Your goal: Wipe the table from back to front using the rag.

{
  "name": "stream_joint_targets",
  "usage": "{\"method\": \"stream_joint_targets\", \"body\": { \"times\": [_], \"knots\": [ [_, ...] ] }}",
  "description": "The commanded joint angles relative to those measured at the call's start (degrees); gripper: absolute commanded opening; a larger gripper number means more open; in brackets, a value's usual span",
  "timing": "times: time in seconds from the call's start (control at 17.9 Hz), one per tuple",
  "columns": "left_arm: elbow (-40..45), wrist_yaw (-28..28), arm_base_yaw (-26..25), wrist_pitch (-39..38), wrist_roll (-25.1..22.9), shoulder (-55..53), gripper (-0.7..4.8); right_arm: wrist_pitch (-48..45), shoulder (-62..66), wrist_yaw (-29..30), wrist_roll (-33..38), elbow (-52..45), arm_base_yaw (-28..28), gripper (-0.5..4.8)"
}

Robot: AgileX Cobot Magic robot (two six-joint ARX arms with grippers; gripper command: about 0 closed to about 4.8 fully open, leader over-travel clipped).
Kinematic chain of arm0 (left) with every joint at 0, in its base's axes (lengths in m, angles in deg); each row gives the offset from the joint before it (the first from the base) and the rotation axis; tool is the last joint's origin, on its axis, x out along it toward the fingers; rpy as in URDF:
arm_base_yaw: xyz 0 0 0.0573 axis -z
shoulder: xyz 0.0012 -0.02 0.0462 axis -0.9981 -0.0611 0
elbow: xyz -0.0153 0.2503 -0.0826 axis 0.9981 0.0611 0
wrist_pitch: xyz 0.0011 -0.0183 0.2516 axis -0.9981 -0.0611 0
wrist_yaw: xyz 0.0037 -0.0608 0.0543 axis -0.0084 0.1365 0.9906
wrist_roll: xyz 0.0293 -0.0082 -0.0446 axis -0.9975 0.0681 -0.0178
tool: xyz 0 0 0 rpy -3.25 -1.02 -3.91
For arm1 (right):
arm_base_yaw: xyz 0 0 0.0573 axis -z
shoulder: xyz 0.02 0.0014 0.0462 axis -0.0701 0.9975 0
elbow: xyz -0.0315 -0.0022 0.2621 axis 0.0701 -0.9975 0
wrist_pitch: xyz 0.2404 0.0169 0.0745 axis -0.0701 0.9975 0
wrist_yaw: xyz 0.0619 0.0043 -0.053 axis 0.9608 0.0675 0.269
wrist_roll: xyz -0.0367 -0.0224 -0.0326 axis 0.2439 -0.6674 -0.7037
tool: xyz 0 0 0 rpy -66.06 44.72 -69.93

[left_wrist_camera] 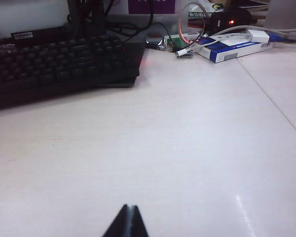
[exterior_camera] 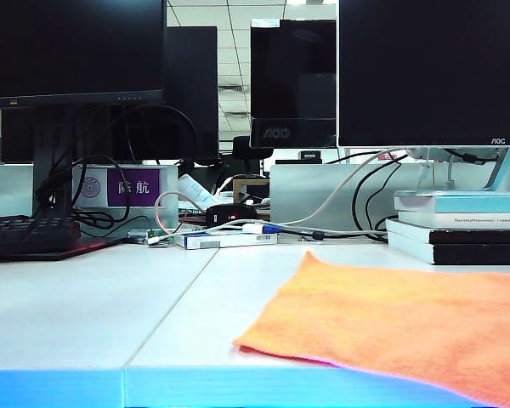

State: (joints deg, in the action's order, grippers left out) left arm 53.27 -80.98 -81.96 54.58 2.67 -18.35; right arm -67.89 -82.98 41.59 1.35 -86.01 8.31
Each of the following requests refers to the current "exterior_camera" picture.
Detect white-framed AOC monitor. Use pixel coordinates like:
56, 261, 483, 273
337, 0, 510, 149

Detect small green circuit board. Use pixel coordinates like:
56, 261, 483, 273
145, 228, 172, 247

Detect orange microfibre rag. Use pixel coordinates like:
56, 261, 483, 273
232, 250, 510, 408

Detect white video adapter with pigtail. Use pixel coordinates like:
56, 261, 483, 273
147, 223, 265, 247

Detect white printed tube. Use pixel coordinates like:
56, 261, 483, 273
177, 173, 217, 210

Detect grey monitor stand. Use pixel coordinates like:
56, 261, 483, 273
31, 105, 76, 222

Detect black mechanical keyboard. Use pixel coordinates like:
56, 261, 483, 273
0, 214, 124, 263

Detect frosted desk divider panel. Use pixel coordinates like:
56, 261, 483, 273
0, 163, 36, 219
269, 159, 510, 235

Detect white VGA cable blue plug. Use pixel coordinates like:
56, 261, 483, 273
261, 148, 409, 235

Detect blue and white carton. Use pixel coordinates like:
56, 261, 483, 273
173, 230, 279, 252

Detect white monitor stand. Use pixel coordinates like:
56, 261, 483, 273
407, 146, 510, 192

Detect small black AOC monitor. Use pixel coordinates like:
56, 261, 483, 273
249, 18, 338, 150

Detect large black computer monitor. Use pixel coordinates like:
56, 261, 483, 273
0, 0, 168, 111

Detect black cable with ferrite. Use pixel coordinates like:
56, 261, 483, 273
275, 227, 388, 244

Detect dark monitor seen from behind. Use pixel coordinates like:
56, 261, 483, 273
0, 25, 220, 165

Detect teal book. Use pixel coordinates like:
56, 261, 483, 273
393, 190, 510, 214

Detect black device with red light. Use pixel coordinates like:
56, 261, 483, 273
205, 203, 258, 227

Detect acrylic name sign purple label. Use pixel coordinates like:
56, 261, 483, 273
71, 163, 179, 212

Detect grey white cable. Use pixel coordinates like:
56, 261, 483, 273
280, 228, 388, 238

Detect clear pinkish cable loop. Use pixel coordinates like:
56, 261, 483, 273
153, 190, 207, 235

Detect small wooden box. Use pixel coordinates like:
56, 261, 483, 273
231, 177, 271, 206

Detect black office chair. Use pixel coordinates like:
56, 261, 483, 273
231, 135, 275, 176

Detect black monitor cable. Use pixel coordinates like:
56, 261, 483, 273
103, 103, 200, 165
444, 147, 509, 166
350, 153, 409, 244
70, 154, 133, 230
364, 163, 392, 239

